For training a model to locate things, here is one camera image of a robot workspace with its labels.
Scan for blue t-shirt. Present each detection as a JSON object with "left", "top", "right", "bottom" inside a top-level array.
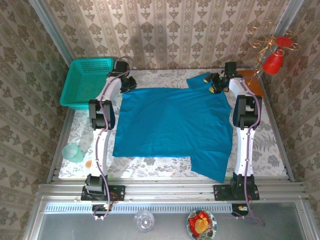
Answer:
[{"left": 112, "top": 72, "right": 234, "bottom": 183}]

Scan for orange wooden stand base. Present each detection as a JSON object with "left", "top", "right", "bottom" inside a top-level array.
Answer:
[{"left": 236, "top": 69, "right": 265, "bottom": 98}]

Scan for teal plastic basket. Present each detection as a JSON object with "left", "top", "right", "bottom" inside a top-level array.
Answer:
[{"left": 59, "top": 57, "right": 115, "bottom": 111}]

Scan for red wine glass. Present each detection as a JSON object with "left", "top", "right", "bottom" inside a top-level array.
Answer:
[{"left": 262, "top": 36, "right": 293, "bottom": 76}]

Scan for floral table cover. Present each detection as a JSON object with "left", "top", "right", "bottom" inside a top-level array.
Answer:
[{"left": 58, "top": 69, "right": 288, "bottom": 179}]

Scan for pale green plastic cup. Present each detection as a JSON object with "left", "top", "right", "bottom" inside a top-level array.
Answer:
[{"left": 61, "top": 142, "right": 85, "bottom": 163}]

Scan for black connector box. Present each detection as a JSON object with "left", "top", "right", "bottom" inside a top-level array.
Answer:
[
  {"left": 91, "top": 203, "right": 113, "bottom": 217},
  {"left": 231, "top": 203, "right": 251, "bottom": 217}
]

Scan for clear glass cup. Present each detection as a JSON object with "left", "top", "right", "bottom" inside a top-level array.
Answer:
[{"left": 132, "top": 209, "right": 155, "bottom": 234}]

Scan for red foil wrapper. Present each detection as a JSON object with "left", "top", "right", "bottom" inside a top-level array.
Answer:
[{"left": 187, "top": 210, "right": 211, "bottom": 232}]

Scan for floral patterned plate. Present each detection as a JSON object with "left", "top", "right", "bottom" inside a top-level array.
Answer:
[{"left": 186, "top": 208, "right": 218, "bottom": 240}]

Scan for gold wire glass stand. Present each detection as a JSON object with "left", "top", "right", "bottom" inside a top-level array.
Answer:
[{"left": 248, "top": 21, "right": 302, "bottom": 78}]

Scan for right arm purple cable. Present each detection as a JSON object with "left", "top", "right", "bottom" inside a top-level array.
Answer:
[{"left": 219, "top": 69, "right": 266, "bottom": 227}]

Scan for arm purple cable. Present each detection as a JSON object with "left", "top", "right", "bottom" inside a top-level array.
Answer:
[
  {"left": 219, "top": 69, "right": 266, "bottom": 227},
  {"left": 91, "top": 56, "right": 131, "bottom": 222}
]

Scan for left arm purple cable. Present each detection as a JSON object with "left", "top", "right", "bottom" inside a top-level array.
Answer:
[{"left": 91, "top": 56, "right": 131, "bottom": 222}]

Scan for aluminium frame rail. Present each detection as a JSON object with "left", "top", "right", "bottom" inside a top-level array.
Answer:
[{"left": 37, "top": 178, "right": 307, "bottom": 203}]

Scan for grey slotted cable duct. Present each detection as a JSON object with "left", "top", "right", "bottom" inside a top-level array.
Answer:
[{"left": 44, "top": 202, "right": 233, "bottom": 215}]

